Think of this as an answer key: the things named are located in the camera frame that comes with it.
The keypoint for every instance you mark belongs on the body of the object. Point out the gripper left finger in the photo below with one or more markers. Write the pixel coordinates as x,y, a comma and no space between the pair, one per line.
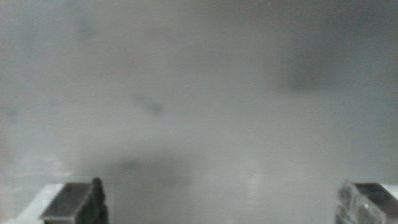
69,204

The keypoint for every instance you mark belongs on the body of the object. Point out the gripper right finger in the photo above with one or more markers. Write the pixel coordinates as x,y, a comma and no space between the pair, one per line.
369,203

